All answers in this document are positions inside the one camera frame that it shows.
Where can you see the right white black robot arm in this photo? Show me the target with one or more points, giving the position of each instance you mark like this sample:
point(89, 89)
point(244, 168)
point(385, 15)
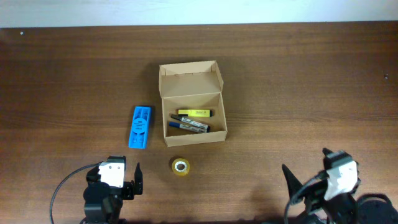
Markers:
point(368, 208)

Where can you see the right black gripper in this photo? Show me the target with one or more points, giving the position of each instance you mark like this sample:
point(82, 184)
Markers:
point(314, 196)

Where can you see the yellow adhesive tape roll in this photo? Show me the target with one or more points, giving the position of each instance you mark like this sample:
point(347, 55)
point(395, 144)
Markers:
point(180, 167)

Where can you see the black whiteboard marker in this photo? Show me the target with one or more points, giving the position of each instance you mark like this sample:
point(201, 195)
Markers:
point(191, 122)

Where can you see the yellow highlighter pen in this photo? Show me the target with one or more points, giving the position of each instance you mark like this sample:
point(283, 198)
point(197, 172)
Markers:
point(195, 113)

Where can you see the blue whiteboard marker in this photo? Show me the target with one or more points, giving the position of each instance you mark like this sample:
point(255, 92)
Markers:
point(187, 127)

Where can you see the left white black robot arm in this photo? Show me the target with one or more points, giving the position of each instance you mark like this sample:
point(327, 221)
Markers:
point(107, 190)

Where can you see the brown cardboard box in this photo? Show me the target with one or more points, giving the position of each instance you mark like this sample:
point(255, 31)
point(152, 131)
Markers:
point(192, 86)

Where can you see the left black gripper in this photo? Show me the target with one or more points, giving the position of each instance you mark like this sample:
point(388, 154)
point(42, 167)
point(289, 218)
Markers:
point(129, 187)

